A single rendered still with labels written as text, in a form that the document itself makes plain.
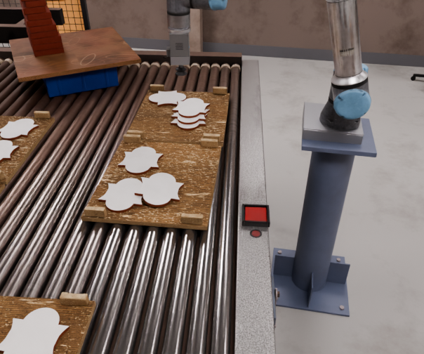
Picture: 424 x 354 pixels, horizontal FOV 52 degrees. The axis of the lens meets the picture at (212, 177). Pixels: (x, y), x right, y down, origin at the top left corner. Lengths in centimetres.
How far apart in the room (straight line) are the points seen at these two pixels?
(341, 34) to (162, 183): 70
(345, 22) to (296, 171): 176
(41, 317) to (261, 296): 48
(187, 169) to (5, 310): 65
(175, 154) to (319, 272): 102
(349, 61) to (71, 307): 106
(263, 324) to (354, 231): 172
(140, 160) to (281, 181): 165
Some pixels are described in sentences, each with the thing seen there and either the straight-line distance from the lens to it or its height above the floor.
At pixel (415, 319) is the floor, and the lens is 232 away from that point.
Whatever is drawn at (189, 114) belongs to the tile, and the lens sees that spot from 162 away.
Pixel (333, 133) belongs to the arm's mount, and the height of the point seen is 91.
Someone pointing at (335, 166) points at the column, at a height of 76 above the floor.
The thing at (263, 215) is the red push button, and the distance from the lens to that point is 121.
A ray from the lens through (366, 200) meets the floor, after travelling 290.
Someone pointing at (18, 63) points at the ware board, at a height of 104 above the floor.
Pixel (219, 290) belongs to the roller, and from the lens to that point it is 103.
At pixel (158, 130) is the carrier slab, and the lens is 158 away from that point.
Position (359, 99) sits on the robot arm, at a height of 111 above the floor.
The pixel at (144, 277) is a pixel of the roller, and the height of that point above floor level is 92.
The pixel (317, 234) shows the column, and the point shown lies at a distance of 198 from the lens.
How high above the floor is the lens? 172
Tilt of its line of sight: 36 degrees down
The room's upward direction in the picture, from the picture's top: straight up
